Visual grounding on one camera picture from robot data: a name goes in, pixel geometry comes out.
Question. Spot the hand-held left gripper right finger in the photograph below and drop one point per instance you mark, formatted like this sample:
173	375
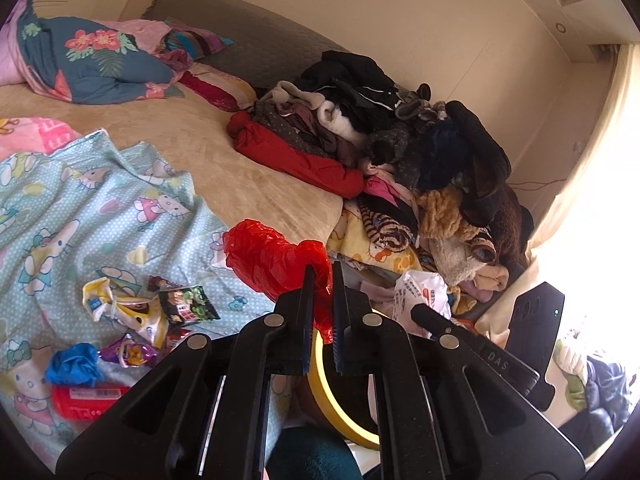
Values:
340	325

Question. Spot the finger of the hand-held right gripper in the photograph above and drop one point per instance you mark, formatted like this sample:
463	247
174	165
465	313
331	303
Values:
500	362

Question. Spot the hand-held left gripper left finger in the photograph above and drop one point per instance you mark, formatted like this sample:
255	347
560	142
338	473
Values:
304	322

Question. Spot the red plastic bag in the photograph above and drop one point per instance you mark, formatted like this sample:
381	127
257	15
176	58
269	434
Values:
265	255

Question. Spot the white printed plastic bag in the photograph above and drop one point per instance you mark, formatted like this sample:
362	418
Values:
425	290

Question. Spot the red plastic bottle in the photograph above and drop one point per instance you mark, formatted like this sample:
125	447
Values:
85	402

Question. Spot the green and white cloth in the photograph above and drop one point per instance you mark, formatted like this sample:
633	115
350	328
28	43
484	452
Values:
570	365

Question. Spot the yellow tape roll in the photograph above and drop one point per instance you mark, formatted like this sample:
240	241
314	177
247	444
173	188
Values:
320	390

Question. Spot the dark blue puffy jacket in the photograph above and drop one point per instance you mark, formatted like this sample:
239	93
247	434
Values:
600	400

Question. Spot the dark green snack wrapper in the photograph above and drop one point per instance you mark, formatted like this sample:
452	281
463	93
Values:
190	305

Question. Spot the teal cloth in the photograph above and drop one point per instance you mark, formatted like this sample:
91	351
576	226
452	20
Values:
310	455

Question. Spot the red jacket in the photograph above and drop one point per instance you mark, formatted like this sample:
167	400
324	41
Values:
300	157

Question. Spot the yellow and white wrapper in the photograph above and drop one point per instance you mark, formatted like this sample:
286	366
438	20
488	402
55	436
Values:
135	317

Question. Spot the pile of clothes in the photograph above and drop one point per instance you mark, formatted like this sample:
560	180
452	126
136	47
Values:
425	160

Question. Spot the cream curtain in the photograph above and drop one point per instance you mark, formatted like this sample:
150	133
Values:
600	135

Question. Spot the cartoon cat print blanket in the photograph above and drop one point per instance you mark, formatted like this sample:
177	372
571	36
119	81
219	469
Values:
100	210

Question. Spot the crumpled blue glove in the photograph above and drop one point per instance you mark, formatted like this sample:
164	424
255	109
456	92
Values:
72	365

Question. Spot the red and yellow pillow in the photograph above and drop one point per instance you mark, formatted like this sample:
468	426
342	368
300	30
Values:
220	87

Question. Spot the striped pillow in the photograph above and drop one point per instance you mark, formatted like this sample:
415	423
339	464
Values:
200	42

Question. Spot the round ceiling spotlight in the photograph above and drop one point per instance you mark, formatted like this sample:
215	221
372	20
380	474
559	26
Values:
560	27

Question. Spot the blue floral duvet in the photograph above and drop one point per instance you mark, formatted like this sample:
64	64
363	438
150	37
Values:
90	65

